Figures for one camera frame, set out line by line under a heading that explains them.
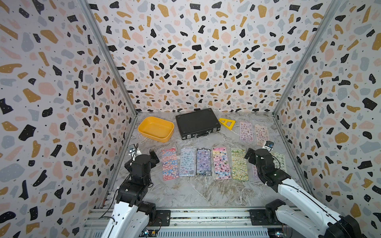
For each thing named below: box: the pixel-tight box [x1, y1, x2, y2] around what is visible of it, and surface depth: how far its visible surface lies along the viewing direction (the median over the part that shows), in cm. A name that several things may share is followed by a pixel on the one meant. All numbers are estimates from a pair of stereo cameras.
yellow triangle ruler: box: [218, 118, 236, 131], surface depth 118 cm
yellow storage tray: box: [137, 116, 175, 143], surface depth 112 cm
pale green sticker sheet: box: [270, 151, 286, 172], surface depth 99 cm
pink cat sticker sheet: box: [211, 147, 232, 180], surface depth 96 cm
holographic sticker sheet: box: [195, 147, 212, 177], surface depth 97 cm
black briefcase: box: [175, 108, 222, 141], surface depth 109 cm
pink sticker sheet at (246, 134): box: [239, 120, 254, 142], surface depth 112 cm
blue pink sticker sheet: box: [161, 147, 180, 181], surface depth 94 cm
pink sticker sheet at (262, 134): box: [254, 123, 269, 147], surface depth 112 cm
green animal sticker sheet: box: [231, 147, 249, 181], surface depth 94 cm
